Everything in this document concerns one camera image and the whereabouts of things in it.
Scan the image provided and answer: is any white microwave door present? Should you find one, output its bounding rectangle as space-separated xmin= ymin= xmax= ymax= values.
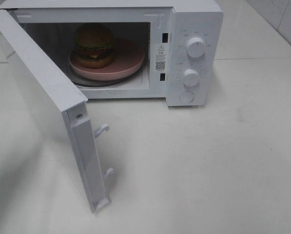
xmin=0 ymin=10 xmax=114 ymax=212

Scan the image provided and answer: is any burger with lettuce and tomato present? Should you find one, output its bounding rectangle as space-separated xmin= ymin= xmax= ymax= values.
xmin=74 ymin=23 xmax=116 ymax=69

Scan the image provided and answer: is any pink round plate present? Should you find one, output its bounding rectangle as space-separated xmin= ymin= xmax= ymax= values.
xmin=69 ymin=38 xmax=145 ymax=81

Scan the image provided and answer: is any round white door button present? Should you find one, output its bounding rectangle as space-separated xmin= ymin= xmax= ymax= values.
xmin=179 ymin=91 xmax=194 ymax=103

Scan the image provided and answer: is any white microwave oven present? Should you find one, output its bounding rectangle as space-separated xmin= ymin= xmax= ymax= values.
xmin=0 ymin=0 xmax=223 ymax=106

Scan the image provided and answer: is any lower white round knob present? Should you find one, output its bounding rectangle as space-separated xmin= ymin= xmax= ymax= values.
xmin=182 ymin=69 xmax=201 ymax=87

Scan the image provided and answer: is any white round knob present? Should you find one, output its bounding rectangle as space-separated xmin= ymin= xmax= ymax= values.
xmin=182 ymin=69 xmax=201 ymax=87
xmin=185 ymin=36 xmax=206 ymax=58

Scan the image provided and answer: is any upper white round knob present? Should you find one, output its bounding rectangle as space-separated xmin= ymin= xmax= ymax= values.
xmin=185 ymin=36 xmax=206 ymax=58

